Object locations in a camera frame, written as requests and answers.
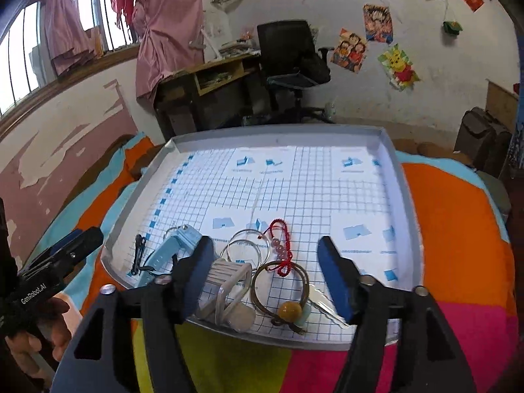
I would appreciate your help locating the blue starry hanging cloth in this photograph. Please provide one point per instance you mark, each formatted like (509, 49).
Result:
(516, 139)

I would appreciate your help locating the brown suitcase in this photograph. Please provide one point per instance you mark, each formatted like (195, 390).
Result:
(481, 139)

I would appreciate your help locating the person's left hand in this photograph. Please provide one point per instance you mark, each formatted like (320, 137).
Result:
(57, 327)

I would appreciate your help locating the dark wooden desk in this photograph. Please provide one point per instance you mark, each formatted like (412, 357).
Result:
(204, 86)

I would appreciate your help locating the silver key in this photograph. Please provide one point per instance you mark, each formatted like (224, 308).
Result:
(323, 301)

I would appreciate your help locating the green hanging pouch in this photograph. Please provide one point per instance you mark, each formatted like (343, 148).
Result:
(452, 28)

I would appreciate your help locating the small glass jar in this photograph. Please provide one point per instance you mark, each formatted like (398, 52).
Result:
(330, 110)

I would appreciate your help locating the wooden board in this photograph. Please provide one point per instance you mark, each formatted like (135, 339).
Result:
(501, 102)

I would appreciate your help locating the cartoon fighter wall poster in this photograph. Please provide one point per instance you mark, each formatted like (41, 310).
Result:
(378, 23)

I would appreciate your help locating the barred window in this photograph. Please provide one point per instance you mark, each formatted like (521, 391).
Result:
(24, 57)

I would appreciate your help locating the pink curtain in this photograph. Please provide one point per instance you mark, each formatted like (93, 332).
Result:
(168, 28)
(67, 28)

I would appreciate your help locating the black office chair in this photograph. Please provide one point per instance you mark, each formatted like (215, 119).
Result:
(286, 57)

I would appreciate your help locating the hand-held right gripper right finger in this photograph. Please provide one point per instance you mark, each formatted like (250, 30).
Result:
(335, 278)

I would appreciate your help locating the yellow bear wall poster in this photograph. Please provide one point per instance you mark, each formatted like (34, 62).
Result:
(399, 67)

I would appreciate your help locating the clear bangle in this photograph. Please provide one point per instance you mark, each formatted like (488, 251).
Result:
(235, 254)
(245, 239)

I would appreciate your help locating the cartoon family wall poster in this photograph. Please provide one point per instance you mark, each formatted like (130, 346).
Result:
(350, 51)

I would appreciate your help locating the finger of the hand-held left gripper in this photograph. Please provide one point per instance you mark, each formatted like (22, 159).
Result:
(84, 245)
(61, 242)

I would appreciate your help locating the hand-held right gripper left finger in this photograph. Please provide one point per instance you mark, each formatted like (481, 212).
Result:
(200, 274)

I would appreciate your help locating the colourful striped blanket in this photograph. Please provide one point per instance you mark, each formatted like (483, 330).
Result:
(458, 233)

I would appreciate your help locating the light blue wrist watch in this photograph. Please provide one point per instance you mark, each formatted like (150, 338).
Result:
(180, 245)

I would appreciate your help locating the green stool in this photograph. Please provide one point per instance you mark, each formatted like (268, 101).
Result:
(497, 192)

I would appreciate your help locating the grey tray with grid paper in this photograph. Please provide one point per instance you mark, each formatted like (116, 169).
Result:
(294, 180)

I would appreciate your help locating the stack of papers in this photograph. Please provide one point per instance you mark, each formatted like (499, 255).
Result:
(239, 49)

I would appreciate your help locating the red hanging cloth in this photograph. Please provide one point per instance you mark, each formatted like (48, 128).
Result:
(123, 0)

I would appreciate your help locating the white hair claw clip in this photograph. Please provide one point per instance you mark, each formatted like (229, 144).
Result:
(229, 290)

